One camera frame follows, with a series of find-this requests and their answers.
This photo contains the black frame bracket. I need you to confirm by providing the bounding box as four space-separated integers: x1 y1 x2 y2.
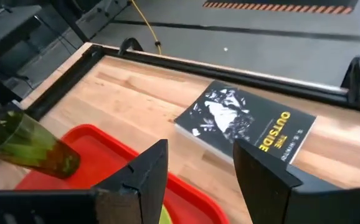
118 37 144 56
340 55 360 106

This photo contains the black striped floor mat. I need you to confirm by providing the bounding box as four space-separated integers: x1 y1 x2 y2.
203 0 358 15

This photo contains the green faceted plastic cup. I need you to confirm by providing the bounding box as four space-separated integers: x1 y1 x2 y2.
0 110 82 180

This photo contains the yellow floor cable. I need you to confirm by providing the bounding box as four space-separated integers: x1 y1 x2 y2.
130 0 163 55

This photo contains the light green round plate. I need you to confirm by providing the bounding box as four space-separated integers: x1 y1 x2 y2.
158 205 173 224

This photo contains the gray desk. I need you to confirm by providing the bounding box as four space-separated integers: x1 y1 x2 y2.
0 4 44 66

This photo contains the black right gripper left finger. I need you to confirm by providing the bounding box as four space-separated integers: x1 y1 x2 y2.
0 139 169 224

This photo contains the black aluminium table frame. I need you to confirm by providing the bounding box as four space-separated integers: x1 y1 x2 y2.
21 43 360 122

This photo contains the black paperback book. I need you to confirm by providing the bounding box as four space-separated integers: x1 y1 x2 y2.
173 80 317 165

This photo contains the red plastic tray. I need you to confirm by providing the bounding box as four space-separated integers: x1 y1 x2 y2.
14 123 230 224

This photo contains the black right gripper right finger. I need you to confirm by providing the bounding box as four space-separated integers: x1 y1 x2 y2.
232 138 360 224

